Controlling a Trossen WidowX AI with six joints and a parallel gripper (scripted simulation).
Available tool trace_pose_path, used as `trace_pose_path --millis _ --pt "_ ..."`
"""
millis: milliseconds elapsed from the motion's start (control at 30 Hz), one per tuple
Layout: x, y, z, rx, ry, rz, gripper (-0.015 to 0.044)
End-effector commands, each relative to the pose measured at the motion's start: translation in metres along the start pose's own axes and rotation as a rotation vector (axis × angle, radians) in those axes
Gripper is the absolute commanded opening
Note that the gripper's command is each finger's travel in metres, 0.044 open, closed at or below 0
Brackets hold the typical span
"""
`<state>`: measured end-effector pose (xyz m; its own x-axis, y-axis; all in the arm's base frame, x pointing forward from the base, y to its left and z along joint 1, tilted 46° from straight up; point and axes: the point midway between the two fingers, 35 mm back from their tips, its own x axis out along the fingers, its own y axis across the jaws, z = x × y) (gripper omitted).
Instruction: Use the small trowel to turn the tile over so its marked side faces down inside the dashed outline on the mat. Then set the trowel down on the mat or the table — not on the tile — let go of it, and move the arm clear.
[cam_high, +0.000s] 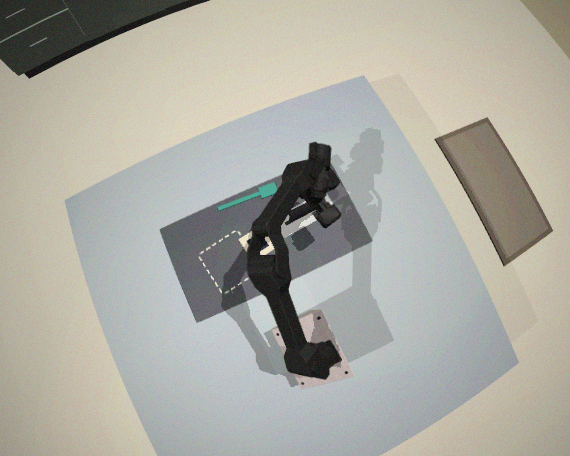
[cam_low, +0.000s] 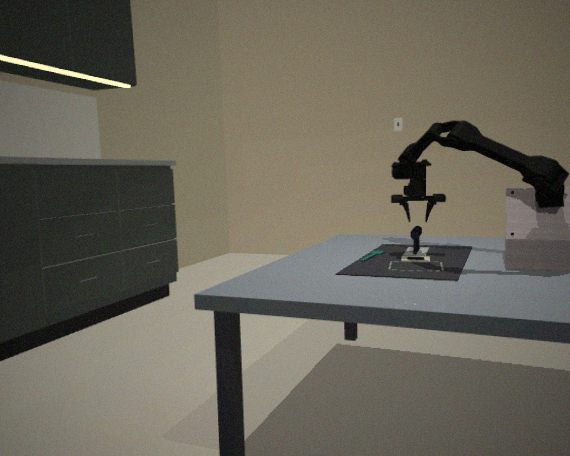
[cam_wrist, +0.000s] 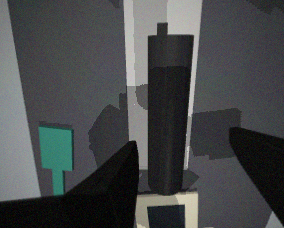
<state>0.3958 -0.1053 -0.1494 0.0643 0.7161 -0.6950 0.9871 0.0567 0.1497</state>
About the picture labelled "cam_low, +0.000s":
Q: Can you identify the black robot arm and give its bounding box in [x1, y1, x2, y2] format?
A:
[391, 120, 569, 208]

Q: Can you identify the cream square tile with dark centre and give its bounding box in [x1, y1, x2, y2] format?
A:
[402, 256, 430, 262]

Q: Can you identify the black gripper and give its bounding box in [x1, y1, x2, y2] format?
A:
[391, 179, 445, 222]

